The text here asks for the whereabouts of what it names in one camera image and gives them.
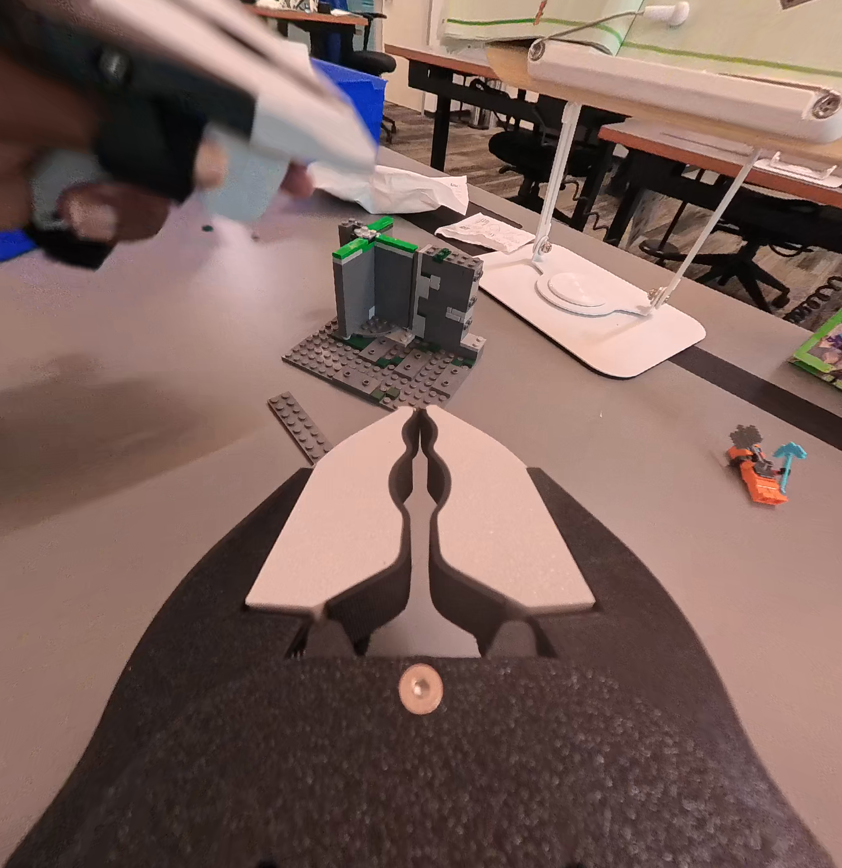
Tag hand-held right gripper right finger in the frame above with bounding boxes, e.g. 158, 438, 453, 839
424, 406, 597, 655

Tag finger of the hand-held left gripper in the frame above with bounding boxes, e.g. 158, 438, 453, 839
190, 0, 357, 113
89, 0, 380, 174

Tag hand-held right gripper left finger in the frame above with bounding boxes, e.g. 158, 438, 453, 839
245, 407, 421, 655

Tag long grey brick plate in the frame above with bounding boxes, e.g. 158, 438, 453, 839
268, 391, 335, 465

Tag grey green brick model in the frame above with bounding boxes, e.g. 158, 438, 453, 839
282, 217, 487, 411

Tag grey desk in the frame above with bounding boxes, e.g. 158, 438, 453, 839
0, 146, 842, 868

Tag person's left hand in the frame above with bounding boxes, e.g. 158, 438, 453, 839
0, 47, 315, 244

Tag wooden top table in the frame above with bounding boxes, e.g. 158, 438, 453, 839
248, 3, 371, 65
383, 44, 503, 170
597, 122, 842, 238

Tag black office chair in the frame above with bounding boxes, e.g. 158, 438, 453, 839
641, 224, 802, 313
340, 51, 398, 143
492, 102, 585, 204

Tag crumpled white paper bag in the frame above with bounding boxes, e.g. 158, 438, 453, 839
309, 163, 471, 214

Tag white book stand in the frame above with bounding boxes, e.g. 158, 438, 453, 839
478, 0, 842, 378

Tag small white paper packet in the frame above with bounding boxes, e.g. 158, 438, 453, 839
435, 212, 536, 253

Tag orange brick minifigure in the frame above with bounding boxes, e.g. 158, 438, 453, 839
725, 424, 809, 506

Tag green brick set box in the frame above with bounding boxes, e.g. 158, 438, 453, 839
789, 303, 842, 399

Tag green instruction booklet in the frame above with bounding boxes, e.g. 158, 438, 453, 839
440, 0, 842, 79

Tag clear acrylic stand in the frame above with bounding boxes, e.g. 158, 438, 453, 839
753, 152, 842, 189

